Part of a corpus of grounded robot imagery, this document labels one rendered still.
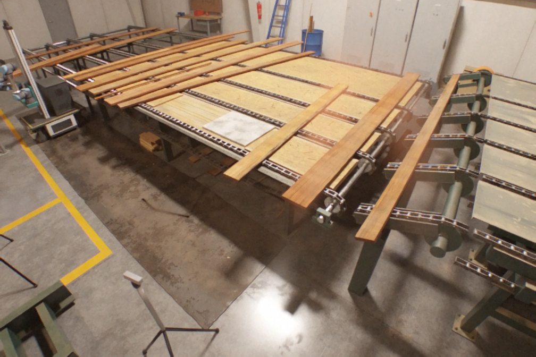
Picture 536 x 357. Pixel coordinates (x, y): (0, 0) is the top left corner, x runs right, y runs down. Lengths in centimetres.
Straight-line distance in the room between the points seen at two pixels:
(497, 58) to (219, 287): 702
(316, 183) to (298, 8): 733
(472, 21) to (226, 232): 664
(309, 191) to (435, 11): 563
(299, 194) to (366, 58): 587
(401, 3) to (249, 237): 592
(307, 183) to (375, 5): 577
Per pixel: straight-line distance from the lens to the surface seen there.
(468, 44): 761
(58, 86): 544
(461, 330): 279
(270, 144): 251
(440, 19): 701
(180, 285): 264
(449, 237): 195
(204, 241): 286
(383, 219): 185
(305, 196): 198
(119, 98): 400
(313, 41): 766
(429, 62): 715
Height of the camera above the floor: 222
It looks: 35 degrees down
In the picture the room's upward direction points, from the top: straight up
